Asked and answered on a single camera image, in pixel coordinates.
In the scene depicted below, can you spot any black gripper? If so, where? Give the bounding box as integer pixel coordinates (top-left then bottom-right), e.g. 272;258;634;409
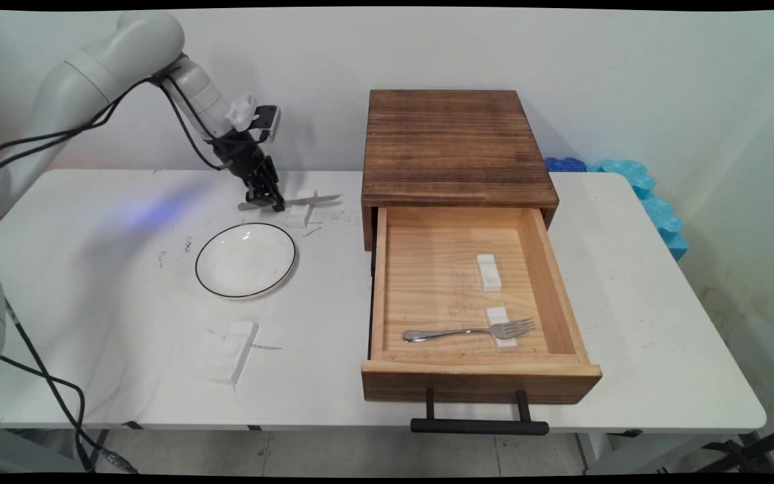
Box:
216;131;287;210

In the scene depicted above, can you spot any silver table knife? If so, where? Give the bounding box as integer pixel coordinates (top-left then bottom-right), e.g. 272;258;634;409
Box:
237;194;341;212

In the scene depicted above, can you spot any small white cutlery rest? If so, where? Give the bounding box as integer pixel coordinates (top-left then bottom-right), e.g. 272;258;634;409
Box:
476;253;503;292
285;190;320;229
486;307;517;352

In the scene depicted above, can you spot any white plate with black rim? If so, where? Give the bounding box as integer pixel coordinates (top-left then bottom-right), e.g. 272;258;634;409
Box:
194;223;297;300

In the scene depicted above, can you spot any long white cutlery rest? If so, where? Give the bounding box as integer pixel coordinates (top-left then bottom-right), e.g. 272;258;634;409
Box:
209;321;259;387

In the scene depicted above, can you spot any light wooden drawer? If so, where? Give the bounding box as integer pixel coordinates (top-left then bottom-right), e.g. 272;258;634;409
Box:
360;205;603;405

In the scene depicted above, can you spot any dark wooden drawer cabinet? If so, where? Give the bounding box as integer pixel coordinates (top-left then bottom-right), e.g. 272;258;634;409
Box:
360;89;559;253

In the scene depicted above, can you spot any silver fork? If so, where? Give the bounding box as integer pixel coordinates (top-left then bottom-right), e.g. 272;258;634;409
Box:
402;317;537;344

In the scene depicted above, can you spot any light blue foam piece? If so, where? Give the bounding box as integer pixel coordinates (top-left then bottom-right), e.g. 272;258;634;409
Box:
589;159;689;261

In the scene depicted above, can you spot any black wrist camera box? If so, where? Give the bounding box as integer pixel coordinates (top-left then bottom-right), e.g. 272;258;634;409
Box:
253;106;282;143

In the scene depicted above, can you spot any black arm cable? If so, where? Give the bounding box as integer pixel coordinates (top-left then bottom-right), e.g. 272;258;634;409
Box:
0;67;253;186

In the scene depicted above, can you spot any black floor cable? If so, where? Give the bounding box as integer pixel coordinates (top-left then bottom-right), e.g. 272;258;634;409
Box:
0;296;140;475

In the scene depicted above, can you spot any black drawer handle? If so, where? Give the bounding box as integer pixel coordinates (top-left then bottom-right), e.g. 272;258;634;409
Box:
411;389;550;436

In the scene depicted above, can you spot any black table frame strut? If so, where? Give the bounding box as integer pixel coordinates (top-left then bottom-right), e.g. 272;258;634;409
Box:
696;420;774;475

